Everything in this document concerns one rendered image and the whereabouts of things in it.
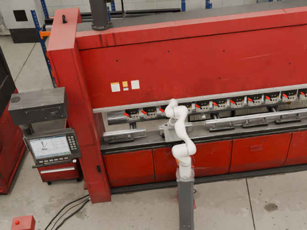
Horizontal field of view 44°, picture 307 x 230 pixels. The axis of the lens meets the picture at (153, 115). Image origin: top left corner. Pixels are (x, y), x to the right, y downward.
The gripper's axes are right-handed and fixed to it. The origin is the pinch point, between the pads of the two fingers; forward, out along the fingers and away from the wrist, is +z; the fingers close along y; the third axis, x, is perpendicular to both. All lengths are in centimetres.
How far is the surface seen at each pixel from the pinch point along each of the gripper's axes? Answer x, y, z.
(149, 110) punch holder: -17.3, 23.8, -19.9
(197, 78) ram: -40, -30, -48
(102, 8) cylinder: -101, 57, -108
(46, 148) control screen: 17, 129, -68
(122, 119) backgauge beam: -17, 57, 23
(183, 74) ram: -45, -16, -53
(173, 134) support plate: 12.3, -0.9, -6.9
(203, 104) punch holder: -16.6, -38.2, -19.5
